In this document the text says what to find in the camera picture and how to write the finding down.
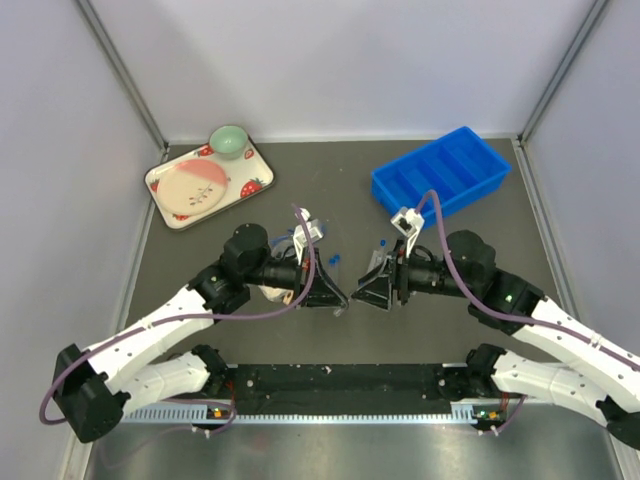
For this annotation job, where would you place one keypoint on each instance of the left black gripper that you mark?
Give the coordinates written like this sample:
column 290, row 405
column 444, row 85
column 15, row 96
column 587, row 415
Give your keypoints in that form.
column 324, row 293

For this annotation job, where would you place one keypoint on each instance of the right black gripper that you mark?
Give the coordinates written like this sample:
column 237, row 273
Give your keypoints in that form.
column 375, row 287

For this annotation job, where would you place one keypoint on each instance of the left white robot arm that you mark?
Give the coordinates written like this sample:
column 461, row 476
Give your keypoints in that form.
column 97, row 386

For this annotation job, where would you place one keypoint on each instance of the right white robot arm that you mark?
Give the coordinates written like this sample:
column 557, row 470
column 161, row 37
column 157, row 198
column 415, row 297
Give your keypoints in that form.
column 596, row 378

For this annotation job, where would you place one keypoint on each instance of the clear acrylic tube rack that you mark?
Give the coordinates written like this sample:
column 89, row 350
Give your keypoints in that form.
column 377, row 264

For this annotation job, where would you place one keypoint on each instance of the wooden test tube clamp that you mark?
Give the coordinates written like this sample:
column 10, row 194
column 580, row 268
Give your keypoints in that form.
column 288, row 298

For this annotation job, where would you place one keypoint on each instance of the beige crumpled glove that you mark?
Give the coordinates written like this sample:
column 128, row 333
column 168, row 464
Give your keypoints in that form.
column 273, row 294

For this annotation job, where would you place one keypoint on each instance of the clear glass flask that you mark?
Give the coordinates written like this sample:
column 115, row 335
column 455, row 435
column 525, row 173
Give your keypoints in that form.
column 283, row 248

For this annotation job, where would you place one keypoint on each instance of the blue rimmed safety goggles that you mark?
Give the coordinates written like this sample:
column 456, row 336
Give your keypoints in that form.
column 315, row 229

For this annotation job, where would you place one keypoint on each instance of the blue plastic divided bin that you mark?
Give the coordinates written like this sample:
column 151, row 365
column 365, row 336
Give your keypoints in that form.
column 460, row 166

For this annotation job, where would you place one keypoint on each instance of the strawberry pattern tray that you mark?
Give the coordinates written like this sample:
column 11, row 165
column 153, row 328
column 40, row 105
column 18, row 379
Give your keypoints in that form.
column 247, row 176

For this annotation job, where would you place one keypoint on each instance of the pink cream plate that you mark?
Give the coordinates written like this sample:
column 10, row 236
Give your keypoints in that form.
column 192, row 187

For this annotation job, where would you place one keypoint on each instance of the green ceramic bowl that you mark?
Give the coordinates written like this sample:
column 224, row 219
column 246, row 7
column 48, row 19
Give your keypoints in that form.
column 229, row 141

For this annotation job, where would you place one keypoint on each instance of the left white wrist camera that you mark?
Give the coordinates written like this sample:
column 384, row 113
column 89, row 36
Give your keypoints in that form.
column 300, row 246

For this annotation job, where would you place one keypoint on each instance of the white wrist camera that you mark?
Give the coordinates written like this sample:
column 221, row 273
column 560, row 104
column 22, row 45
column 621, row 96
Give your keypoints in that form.
column 300, row 246
column 409, row 223

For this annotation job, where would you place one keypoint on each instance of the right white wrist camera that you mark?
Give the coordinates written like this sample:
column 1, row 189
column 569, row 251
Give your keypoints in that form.
column 409, row 223

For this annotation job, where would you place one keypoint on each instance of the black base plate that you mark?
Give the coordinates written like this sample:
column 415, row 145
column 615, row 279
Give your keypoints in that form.
column 334, row 389

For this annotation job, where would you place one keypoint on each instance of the grey slotted cable duct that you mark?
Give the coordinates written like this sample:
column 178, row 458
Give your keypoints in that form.
column 177, row 414

